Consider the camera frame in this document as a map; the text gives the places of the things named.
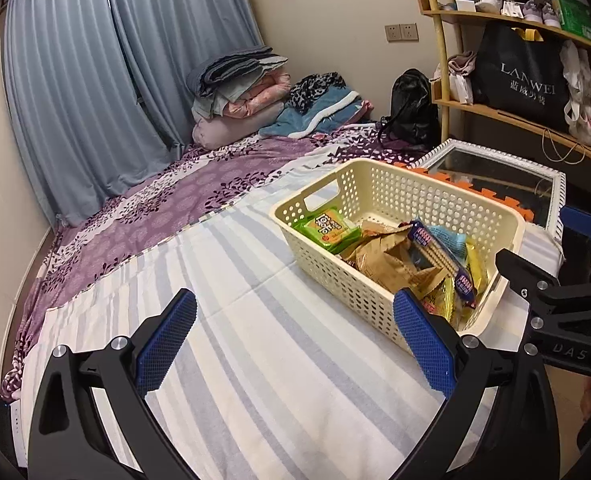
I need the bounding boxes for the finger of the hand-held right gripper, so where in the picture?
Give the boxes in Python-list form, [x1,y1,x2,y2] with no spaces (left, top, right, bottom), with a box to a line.
[495,249,571,311]
[560,205,591,247]

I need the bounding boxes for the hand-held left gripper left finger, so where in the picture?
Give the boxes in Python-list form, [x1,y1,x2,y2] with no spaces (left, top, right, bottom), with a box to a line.
[28,287,199,480]

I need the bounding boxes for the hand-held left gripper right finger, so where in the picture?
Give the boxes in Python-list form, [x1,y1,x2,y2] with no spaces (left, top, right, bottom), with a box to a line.
[390,286,562,480]

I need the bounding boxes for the small yellow snack packet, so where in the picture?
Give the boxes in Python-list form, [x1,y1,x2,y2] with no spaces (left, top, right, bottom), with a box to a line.
[420,280,459,330]

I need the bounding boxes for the brown paper snack packet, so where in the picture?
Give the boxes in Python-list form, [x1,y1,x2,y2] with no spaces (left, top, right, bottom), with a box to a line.
[340,220,413,287]
[400,264,452,297]

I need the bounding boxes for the light blue snack packet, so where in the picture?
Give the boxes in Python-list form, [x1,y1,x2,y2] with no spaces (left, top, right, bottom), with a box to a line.
[425,225,469,257]

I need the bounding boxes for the blue cracker packet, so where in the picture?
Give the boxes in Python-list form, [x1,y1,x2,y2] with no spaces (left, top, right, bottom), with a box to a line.
[406,219,479,308]

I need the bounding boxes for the bright green snack packet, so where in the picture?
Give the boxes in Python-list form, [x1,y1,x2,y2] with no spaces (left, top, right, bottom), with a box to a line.
[294,208,363,255]

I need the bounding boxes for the cream perforated plastic basket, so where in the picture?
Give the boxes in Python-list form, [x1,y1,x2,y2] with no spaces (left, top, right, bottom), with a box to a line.
[268,157,526,356]

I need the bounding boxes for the orange foam mat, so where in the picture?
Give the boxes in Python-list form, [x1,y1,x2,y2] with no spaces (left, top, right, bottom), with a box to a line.
[393,160,536,223]

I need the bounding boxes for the grey striped bedsheet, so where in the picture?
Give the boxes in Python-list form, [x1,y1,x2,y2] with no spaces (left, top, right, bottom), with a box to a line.
[10,160,563,480]

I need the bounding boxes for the white plastic bag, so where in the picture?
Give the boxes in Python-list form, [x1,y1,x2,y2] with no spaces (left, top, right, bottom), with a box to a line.
[560,40,591,136]

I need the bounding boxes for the purple floral bedsheet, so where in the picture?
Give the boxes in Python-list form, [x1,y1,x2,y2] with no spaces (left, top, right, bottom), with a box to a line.
[0,122,426,403]

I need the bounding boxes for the black shopping bag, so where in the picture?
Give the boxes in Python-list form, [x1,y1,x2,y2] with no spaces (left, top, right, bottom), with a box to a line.
[470,24,573,133]

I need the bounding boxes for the black backpack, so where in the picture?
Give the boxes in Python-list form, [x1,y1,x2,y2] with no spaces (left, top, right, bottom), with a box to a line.
[378,68,441,151]

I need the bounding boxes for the pink folded cloth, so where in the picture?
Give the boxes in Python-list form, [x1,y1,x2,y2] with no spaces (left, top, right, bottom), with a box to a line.
[447,51,477,75]

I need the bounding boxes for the green printed box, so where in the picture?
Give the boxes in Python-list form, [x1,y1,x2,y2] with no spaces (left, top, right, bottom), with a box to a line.
[550,0,591,36]

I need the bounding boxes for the wooden curved shelf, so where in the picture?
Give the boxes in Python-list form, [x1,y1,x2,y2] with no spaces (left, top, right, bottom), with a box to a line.
[417,0,591,173]

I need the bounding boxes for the light grey folded sheet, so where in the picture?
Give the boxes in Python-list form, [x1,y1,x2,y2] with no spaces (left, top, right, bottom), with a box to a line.
[191,87,241,118]

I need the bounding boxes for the white wardrobe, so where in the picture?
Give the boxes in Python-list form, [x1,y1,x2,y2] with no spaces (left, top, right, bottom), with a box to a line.
[0,27,58,391]

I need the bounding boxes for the blue fleece blanket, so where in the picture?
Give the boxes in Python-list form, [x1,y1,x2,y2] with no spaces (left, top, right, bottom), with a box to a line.
[258,87,376,140]

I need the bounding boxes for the pink floral folded quilt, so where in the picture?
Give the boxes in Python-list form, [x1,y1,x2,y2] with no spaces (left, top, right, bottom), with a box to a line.
[215,71,292,120]

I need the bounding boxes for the leopard print cloth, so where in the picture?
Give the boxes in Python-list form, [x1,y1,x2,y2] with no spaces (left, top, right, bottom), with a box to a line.
[288,72,349,115]

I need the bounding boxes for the dark grey folded blanket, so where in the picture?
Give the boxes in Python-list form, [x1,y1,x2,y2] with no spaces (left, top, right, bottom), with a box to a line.
[186,46,290,98]

